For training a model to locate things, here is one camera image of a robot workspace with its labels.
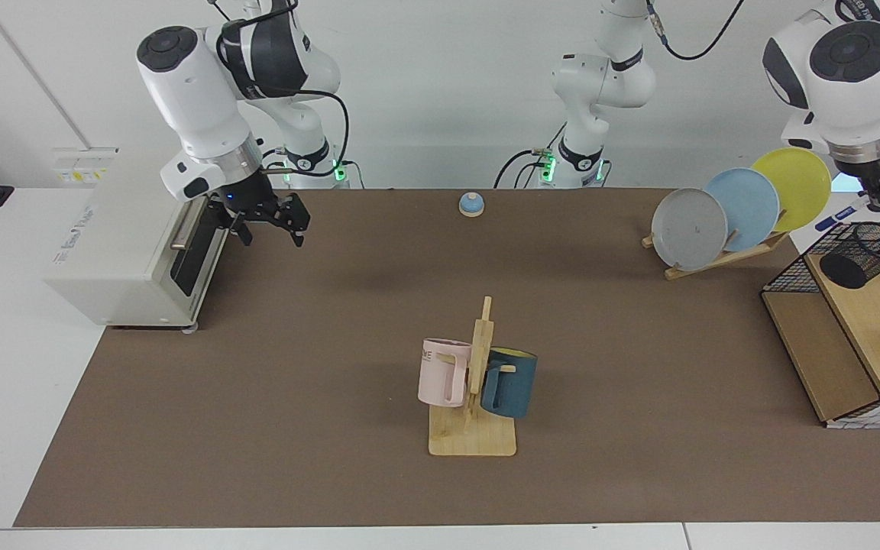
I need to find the yellow plate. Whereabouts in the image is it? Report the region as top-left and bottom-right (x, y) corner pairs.
(750, 147), (833, 233)

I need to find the wooden plate rack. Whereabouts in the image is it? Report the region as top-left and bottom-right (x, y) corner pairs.
(642, 231), (791, 281)

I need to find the wooden cup stand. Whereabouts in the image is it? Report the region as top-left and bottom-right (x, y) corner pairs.
(429, 296), (518, 458)

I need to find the black base cable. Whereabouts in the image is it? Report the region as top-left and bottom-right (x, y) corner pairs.
(493, 118), (569, 189)

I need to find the light blue plate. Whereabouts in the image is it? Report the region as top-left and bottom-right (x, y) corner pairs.
(704, 167), (781, 253)

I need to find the brown table cloth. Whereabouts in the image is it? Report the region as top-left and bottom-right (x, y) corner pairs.
(14, 188), (880, 528)

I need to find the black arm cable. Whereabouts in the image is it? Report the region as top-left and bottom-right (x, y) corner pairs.
(211, 0), (351, 178)
(642, 0), (748, 62)

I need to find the wire basket with wooden floor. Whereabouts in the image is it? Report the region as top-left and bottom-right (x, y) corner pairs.
(761, 222), (880, 430)

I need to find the white wall socket box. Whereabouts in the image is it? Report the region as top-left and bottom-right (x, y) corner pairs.
(53, 147), (118, 188)

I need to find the pink cup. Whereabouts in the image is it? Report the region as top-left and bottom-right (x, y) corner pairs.
(418, 338), (473, 409)

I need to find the pale toaster oven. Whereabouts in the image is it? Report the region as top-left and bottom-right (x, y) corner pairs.
(43, 145), (241, 333)

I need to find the black mesh pen holder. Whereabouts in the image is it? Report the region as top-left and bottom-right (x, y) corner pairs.
(819, 222), (880, 290)

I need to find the grey plate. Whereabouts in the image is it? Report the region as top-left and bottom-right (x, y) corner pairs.
(651, 188), (729, 272)

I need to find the dark blue cup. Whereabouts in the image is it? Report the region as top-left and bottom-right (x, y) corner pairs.
(480, 348), (539, 419)

